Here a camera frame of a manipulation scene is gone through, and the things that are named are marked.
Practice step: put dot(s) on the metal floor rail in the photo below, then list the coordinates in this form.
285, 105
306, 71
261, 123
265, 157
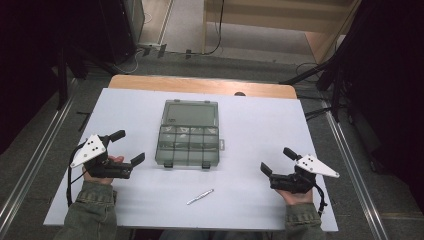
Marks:
353, 170
36, 153

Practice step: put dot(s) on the light wooden cabinet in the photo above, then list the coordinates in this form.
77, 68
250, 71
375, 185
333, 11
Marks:
283, 16

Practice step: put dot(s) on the clear plastic compartment box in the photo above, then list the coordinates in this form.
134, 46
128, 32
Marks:
188, 133

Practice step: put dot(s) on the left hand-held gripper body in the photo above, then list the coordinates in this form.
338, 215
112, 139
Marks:
100, 166

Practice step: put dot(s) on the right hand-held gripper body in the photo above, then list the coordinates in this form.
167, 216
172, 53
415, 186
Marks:
300, 176

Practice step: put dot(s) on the silver pen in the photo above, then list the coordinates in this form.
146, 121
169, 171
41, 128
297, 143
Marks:
200, 196

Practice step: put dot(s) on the black stand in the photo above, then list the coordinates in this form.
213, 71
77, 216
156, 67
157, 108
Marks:
333, 76
63, 76

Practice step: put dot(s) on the wooden table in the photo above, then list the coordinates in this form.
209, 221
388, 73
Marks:
200, 85

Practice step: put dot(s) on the white table sheet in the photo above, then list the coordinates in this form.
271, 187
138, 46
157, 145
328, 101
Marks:
253, 140

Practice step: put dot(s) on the person's right hand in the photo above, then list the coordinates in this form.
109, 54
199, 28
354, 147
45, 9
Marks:
296, 198

